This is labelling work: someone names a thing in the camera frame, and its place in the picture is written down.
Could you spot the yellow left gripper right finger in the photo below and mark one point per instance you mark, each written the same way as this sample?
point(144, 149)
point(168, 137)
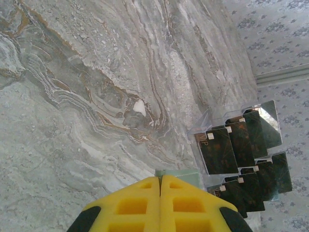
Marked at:
point(166, 205)

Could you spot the black credit card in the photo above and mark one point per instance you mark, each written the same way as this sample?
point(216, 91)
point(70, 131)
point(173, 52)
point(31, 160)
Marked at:
point(217, 154)
point(253, 193)
point(231, 200)
point(268, 181)
point(283, 171)
point(243, 142)
point(258, 135)

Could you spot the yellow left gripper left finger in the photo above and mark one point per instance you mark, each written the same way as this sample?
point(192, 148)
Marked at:
point(154, 205)

